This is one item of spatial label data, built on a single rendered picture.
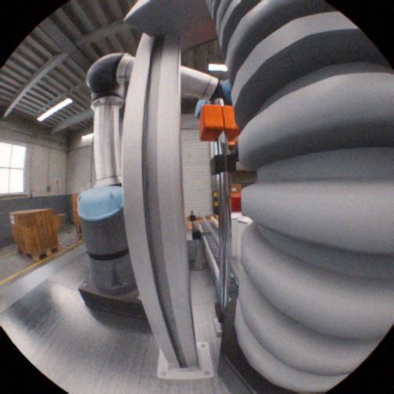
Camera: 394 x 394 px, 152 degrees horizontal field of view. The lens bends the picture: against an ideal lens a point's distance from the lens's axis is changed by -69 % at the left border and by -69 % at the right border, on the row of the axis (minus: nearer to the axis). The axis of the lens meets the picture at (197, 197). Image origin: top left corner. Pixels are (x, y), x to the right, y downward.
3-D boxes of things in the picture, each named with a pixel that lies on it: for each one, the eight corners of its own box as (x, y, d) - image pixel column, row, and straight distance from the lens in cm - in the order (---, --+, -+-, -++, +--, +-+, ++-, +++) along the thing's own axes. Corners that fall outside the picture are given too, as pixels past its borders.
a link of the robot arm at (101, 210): (78, 255, 36) (66, 191, 34) (95, 235, 48) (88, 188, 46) (128, 254, 32) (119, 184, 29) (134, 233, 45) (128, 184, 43)
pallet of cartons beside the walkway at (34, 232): (62, 249, 379) (54, 208, 363) (37, 263, 337) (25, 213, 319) (37, 243, 477) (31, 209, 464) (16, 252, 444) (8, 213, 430)
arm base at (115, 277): (128, 302, 35) (115, 263, 29) (81, 284, 45) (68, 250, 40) (153, 268, 45) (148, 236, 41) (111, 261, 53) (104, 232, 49)
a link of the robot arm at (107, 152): (95, 238, 46) (90, 69, 62) (108, 223, 60) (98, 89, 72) (134, 231, 43) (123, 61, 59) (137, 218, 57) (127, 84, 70)
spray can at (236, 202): (246, 277, 41) (248, 196, 35) (226, 280, 40) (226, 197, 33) (241, 268, 46) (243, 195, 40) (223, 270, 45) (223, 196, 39)
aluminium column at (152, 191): (198, 369, 30) (181, -4, 41) (171, 369, 30) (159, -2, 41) (197, 350, 32) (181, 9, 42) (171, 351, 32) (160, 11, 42)
